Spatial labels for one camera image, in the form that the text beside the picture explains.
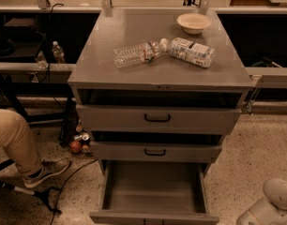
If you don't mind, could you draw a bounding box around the grey bottom drawer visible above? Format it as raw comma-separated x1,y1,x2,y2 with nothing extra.
90,161,219,225

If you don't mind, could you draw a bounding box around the grey drawer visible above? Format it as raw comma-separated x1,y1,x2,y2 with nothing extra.
90,142,221,163
90,161,219,225
77,105,241,135

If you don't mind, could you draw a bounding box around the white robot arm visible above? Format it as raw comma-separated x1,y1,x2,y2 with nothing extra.
236,178,287,225

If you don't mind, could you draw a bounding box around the grey metal drawer cabinet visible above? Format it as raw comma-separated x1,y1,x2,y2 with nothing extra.
68,7,255,176

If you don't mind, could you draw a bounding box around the grey top drawer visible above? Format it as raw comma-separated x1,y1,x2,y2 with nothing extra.
77,105,241,135

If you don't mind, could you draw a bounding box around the grey middle drawer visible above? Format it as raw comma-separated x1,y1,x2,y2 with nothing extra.
90,142,221,163

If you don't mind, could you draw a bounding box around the clear empty plastic bottle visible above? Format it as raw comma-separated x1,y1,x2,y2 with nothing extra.
113,41,161,68

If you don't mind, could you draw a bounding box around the metal can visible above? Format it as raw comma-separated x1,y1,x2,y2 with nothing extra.
74,132,90,141

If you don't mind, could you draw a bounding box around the white labelled plastic bottle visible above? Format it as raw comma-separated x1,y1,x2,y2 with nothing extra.
160,37,214,68

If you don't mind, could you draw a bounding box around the red apple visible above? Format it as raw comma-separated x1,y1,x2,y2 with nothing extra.
69,141,83,154

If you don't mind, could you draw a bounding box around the white paper bowl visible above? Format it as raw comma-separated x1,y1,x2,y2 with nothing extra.
177,13,212,35

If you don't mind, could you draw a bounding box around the upright water bottle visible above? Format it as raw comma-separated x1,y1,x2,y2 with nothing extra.
52,41,67,68

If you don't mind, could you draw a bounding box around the grey sneaker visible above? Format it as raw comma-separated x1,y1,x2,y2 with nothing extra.
23,158,71,188

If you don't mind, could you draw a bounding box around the black chair base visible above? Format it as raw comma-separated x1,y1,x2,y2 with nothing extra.
0,159,61,214

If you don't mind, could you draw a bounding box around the person's leg in khaki trousers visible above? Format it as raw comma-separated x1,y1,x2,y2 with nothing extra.
0,109,42,177

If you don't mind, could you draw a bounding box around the black floor cable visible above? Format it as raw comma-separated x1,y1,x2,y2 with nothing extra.
49,158,98,225

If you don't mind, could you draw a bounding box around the grey metal shelf frame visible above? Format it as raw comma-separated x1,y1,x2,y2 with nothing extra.
0,0,287,89

